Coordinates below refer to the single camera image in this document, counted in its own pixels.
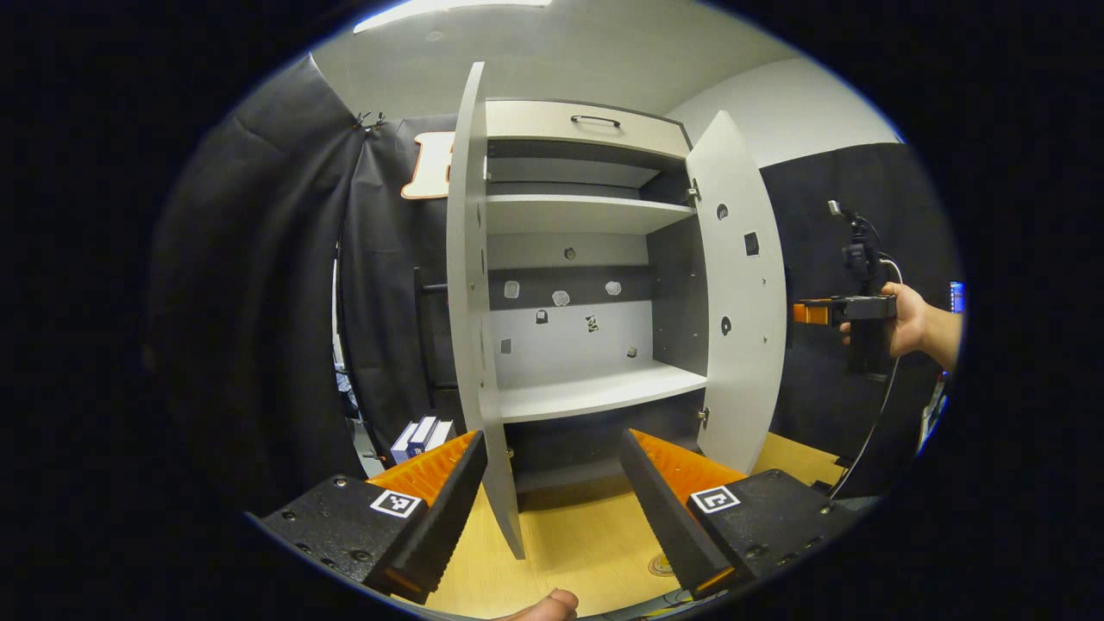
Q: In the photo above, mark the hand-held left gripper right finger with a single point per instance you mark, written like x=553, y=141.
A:
x=660, y=509

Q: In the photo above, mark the blue and white box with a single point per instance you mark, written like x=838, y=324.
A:
x=403, y=444
x=442, y=433
x=423, y=435

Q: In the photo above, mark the computer monitor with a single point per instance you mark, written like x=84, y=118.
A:
x=956, y=297

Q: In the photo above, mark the white cabinet shelf board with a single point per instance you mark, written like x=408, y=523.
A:
x=578, y=214

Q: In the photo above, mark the ceiling light panel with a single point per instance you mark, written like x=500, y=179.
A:
x=448, y=10

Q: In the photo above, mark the white and grey cabinet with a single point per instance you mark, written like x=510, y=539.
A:
x=586, y=345

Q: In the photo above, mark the white cabinet door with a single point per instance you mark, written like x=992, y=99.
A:
x=470, y=328
x=742, y=362

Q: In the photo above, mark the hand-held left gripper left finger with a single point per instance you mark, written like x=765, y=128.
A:
x=444, y=509

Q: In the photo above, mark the white cabinet drawer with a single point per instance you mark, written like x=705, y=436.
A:
x=535, y=121

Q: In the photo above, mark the black backdrop cloth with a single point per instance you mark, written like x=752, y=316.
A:
x=259, y=302

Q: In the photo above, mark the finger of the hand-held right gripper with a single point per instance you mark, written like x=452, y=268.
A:
x=811, y=313

